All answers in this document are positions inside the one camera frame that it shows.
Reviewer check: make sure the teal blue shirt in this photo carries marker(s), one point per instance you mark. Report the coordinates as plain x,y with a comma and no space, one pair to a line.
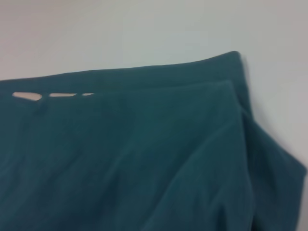
120,156

